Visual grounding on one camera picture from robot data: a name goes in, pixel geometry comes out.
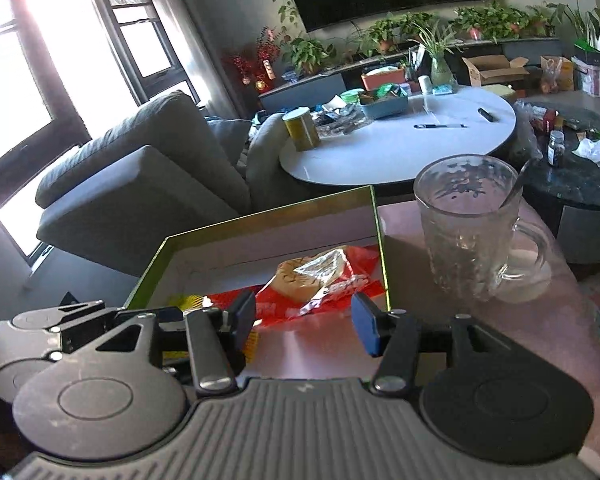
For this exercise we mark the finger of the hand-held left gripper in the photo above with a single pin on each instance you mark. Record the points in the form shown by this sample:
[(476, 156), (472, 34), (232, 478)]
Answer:
[(170, 316)]

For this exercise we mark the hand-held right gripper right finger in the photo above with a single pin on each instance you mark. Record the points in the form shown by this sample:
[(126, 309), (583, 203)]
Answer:
[(366, 322)]

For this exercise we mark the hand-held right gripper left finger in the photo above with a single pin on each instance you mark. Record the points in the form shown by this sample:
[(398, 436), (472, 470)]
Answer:
[(244, 316)]

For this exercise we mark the red snack packet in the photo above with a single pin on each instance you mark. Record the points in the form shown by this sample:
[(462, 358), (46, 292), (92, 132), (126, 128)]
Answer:
[(360, 285)]

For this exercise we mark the round pastry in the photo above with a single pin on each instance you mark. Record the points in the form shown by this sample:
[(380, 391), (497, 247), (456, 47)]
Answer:
[(300, 277)]

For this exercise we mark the green-edged cardboard box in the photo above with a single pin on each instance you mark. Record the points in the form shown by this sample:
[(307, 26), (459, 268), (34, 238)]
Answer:
[(215, 250)]

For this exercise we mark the yellow snack packet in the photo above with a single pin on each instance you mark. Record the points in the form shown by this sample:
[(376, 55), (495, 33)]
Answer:
[(190, 302)]

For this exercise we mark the glass mug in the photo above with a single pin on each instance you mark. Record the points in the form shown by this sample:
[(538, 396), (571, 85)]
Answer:
[(462, 225)]

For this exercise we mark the grey sofa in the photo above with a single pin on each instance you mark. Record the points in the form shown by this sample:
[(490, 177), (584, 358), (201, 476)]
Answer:
[(145, 170)]

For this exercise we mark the white round table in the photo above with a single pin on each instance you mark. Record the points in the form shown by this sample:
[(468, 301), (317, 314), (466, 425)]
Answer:
[(410, 150)]

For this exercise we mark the yellow tin can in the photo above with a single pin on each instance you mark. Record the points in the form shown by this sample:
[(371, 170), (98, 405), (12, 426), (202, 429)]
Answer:
[(301, 130)]

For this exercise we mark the metal spoon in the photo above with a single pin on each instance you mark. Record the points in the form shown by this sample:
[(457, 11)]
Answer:
[(517, 182)]

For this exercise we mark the pile of foil wrappers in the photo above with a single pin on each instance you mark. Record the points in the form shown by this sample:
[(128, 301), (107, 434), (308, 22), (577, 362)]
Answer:
[(340, 116)]

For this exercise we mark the black pen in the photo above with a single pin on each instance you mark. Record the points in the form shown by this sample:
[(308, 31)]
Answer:
[(440, 125)]

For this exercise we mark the blue plastic tray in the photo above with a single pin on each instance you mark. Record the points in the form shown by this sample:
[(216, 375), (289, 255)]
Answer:
[(385, 106)]

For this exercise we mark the green packets in tray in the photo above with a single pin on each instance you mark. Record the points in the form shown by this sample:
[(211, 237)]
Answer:
[(392, 91)]

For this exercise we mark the grey television cabinet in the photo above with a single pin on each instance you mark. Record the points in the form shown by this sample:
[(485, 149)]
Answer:
[(310, 87)]

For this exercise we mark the black marker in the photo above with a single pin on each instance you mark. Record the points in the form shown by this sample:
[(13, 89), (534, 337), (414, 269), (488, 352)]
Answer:
[(486, 114)]

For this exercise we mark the pink storage box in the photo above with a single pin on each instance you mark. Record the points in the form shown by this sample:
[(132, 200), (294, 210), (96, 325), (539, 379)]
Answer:
[(382, 81)]

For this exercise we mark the small teal box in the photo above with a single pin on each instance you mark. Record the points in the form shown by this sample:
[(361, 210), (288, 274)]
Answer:
[(443, 89)]

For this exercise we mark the clear plastic bag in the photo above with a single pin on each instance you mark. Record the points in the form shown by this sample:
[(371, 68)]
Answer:
[(525, 130)]

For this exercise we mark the dark marble round table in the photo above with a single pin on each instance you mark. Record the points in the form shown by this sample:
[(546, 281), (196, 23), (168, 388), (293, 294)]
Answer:
[(580, 185)]

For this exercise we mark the red flower decoration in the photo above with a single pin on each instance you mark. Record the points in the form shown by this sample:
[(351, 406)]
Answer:
[(252, 60)]

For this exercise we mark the small glass jar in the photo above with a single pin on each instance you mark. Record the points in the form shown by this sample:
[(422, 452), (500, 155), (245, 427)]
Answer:
[(556, 149)]

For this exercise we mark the glass vase with plant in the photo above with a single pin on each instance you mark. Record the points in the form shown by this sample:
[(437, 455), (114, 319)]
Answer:
[(440, 67)]

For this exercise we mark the potted green plant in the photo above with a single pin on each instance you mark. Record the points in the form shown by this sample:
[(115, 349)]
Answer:
[(385, 35), (307, 55)]

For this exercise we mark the small red box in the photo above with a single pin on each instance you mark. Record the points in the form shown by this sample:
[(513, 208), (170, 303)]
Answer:
[(552, 121)]

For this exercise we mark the open brown cardboard box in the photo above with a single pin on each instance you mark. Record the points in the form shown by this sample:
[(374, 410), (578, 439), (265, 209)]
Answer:
[(495, 72)]

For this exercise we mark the white crumpled tissue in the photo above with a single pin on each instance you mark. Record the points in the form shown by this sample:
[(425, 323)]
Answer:
[(595, 152)]

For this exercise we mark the orange plastic bag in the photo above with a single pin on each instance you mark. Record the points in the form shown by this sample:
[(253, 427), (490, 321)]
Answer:
[(555, 75)]

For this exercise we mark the row of potted plants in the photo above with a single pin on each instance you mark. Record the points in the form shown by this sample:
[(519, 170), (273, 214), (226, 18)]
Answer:
[(485, 22)]

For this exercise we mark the green and black box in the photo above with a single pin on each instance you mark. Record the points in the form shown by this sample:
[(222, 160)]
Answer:
[(590, 55)]

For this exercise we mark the tall plant in white pot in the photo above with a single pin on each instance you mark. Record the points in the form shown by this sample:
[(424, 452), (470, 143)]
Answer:
[(587, 20)]

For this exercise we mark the window with dark frame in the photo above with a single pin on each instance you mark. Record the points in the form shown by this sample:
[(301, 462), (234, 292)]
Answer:
[(55, 60)]

